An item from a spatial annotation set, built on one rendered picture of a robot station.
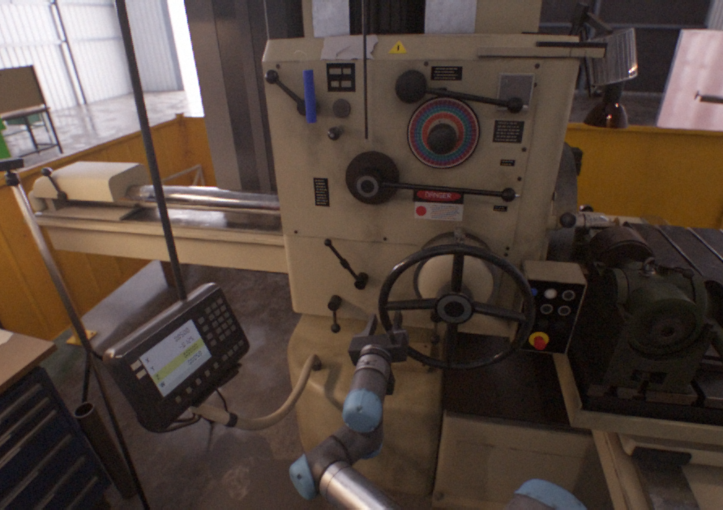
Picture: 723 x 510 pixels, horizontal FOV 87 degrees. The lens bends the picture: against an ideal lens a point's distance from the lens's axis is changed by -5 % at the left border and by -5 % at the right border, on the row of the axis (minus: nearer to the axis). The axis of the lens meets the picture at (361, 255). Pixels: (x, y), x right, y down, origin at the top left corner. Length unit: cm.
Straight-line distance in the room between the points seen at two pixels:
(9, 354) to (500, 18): 211
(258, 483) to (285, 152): 163
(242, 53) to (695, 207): 360
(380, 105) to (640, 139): 297
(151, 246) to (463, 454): 160
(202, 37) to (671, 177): 347
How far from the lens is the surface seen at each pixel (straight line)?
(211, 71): 200
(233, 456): 239
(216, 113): 202
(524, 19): 171
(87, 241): 225
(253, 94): 191
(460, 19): 169
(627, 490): 156
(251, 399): 261
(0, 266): 311
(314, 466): 86
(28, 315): 327
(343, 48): 110
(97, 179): 200
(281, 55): 114
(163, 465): 249
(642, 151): 385
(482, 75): 104
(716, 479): 173
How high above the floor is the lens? 190
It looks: 29 degrees down
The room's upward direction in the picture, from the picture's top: 1 degrees counter-clockwise
